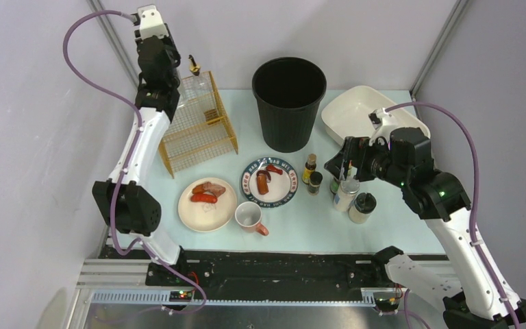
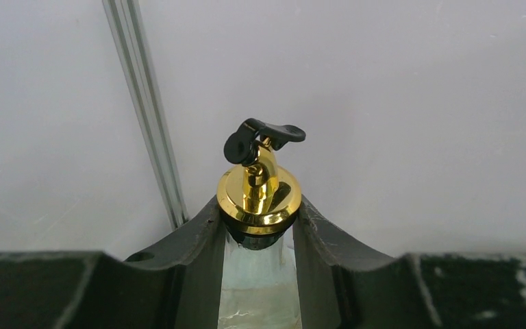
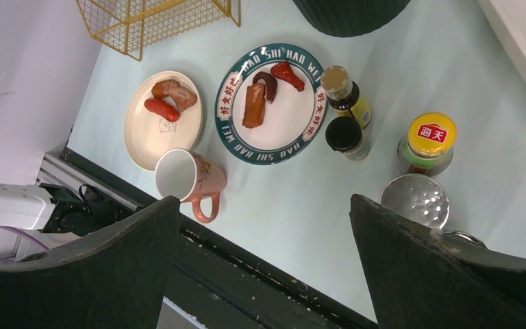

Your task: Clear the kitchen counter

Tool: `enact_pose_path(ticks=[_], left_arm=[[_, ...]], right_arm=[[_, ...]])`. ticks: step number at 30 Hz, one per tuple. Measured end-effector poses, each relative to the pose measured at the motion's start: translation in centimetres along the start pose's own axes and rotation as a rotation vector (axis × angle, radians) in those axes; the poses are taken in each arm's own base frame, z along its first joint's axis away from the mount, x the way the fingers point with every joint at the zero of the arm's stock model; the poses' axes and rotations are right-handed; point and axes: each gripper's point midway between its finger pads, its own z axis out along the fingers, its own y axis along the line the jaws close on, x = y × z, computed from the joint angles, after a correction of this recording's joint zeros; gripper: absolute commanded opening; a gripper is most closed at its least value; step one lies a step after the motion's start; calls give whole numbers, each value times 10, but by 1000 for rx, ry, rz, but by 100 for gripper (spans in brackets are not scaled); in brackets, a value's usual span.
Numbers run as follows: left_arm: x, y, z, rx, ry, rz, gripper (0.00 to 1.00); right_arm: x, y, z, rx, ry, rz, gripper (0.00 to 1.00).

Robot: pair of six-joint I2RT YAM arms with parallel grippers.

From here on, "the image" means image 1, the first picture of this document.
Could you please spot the yellow wire mesh rack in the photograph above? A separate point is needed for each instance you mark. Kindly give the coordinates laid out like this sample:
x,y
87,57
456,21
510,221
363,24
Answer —
x,y
189,140

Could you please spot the dark sausage piece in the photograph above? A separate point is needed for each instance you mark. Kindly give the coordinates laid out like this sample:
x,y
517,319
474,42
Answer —
x,y
265,173

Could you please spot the black lid spice jar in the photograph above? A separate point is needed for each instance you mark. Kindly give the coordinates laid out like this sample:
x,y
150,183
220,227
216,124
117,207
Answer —
x,y
362,207

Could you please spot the white rectangular basin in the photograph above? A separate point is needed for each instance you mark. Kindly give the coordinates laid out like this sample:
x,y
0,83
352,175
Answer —
x,y
347,114

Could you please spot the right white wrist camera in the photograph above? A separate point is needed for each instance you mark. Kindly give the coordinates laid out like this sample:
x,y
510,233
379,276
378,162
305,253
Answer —
x,y
384,124

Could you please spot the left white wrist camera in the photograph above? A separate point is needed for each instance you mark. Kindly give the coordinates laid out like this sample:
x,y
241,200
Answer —
x,y
150,24

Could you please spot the cream round plate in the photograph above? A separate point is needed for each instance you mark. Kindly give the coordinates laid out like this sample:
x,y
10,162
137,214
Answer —
x,y
207,217

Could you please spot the yellow cap sauce bottle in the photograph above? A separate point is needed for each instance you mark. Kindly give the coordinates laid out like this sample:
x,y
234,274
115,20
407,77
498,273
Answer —
x,y
336,180

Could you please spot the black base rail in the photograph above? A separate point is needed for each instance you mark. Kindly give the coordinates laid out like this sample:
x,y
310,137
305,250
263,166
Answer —
x,y
277,277

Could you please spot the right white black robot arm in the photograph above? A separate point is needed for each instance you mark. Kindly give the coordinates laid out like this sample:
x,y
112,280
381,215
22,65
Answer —
x,y
478,298

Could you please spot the orange sausage on patterned plate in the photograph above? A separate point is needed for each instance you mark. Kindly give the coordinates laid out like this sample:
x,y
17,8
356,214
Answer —
x,y
262,185

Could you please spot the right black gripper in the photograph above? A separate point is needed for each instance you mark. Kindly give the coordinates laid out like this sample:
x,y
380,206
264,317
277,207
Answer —
x,y
351,151

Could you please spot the pink ceramic mug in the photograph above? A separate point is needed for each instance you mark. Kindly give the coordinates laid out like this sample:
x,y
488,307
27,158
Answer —
x,y
248,216

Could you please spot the brown cap small bottle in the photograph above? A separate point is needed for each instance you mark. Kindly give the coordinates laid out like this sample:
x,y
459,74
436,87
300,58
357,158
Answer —
x,y
309,168

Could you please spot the red sausage piece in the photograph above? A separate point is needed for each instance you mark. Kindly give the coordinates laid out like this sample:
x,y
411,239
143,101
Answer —
x,y
273,169

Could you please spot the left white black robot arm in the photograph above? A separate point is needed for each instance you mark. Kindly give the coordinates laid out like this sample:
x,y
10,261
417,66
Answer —
x,y
124,203

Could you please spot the black cap pepper jar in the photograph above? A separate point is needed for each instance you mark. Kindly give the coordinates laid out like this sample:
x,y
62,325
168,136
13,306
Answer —
x,y
314,183

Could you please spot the brown meat piece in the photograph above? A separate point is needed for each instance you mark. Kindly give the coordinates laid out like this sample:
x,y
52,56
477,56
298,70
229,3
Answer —
x,y
208,187

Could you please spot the black plastic trash bin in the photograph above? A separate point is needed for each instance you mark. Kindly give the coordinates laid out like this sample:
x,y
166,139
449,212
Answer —
x,y
288,92

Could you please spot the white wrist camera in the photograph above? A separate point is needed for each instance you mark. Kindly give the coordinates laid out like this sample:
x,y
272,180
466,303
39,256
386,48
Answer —
x,y
150,24
384,124

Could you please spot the silver lid spice jar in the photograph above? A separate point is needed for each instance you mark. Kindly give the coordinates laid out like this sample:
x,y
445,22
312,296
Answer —
x,y
346,193

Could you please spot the patterned rim white plate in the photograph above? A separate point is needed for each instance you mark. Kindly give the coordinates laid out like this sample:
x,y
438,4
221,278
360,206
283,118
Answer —
x,y
282,188

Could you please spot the red sausage on cream plate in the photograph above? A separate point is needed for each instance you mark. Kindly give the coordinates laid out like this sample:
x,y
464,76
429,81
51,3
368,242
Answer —
x,y
204,197

